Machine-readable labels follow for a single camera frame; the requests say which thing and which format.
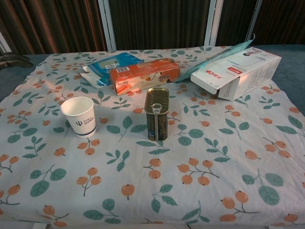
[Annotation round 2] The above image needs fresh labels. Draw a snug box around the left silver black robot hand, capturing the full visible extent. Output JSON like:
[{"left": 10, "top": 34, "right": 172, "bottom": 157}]
[{"left": 0, "top": 53, "right": 34, "bottom": 70}]

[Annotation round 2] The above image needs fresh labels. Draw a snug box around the white paper cup blue logo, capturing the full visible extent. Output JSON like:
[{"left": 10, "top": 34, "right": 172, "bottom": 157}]
[{"left": 60, "top": 96, "right": 97, "bottom": 138}]

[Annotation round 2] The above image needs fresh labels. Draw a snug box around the dark brown slatted screen panel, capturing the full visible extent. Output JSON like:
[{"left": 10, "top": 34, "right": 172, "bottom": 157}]
[
  {"left": 0, "top": 0, "right": 107, "bottom": 55},
  {"left": 215, "top": 0, "right": 305, "bottom": 46},
  {"left": 108, "top": 0, "right": 212, "bottom": 51}
]

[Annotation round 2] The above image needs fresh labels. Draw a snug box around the blue cardboard product box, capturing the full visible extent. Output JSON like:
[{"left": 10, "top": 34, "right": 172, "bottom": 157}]
[{"left": 80, "top": 52, "right": 143, "bottom": 89}]

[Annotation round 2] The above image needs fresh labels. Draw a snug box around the orange cardboard food box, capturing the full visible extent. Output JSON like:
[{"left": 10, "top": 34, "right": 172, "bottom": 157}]
[{"left": 109, "top": 59, "right": 181, "bottom": 96}]

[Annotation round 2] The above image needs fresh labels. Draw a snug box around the teal plastic packaging bag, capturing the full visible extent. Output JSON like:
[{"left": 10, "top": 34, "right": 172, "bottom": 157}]
[{"left": 175, "top": 33, "right": 257, "bottom": 83}]

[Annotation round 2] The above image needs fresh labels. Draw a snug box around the floral leaf berry tablecloth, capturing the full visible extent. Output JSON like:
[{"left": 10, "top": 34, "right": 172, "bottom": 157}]
[{"left": 0, "top": 44, "right": 305, "bottom": 229}]

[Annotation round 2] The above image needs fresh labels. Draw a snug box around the white cardboard appliance box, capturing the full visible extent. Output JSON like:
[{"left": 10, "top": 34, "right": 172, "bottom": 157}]
[{"left": 190, "top": 47, "right": 283, "bottom": 101}]

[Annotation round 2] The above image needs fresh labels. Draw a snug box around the white screen frame post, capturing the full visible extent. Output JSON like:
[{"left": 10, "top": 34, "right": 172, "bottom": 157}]
[
  {"left": 204, "top": 0, "right": 227, "bottom": 46},
  {"left": 97, "top": 0, "right": 117, "bottom": 51}
]

